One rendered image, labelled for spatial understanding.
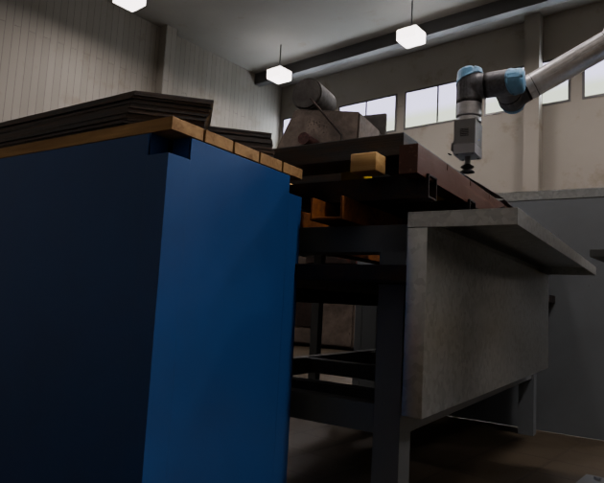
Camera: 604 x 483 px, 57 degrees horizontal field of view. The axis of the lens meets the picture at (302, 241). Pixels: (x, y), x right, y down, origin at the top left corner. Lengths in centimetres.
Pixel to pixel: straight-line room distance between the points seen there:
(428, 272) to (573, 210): 170
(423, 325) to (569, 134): 1139
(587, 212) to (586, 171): 940
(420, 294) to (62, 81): 1167
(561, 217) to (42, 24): 1114
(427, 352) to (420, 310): 8
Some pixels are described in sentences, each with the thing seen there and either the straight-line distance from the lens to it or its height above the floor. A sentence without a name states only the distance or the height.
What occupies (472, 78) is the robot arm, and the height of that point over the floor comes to 118.
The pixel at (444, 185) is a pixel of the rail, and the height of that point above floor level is 77.
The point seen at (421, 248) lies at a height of 61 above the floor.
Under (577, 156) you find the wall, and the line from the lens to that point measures 1220.
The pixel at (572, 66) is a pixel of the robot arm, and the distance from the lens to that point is 189.
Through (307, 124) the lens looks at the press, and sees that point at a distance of 662.
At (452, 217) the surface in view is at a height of 67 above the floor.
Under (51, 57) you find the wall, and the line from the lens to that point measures 1249.
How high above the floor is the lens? 50
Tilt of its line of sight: 6 degrees up
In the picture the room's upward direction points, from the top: 3 degrees clockwise
